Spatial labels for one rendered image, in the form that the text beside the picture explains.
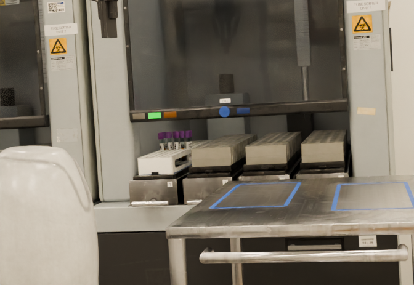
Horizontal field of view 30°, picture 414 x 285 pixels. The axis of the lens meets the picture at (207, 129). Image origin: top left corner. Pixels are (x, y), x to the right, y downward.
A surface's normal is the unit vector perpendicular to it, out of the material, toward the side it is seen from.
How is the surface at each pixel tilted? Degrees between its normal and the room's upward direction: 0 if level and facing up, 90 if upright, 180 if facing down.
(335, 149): 90
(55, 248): 88
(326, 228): 90
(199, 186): 90
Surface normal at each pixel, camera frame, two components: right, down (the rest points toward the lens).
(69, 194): 0.71, -0.26
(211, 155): -0.18, 0.06
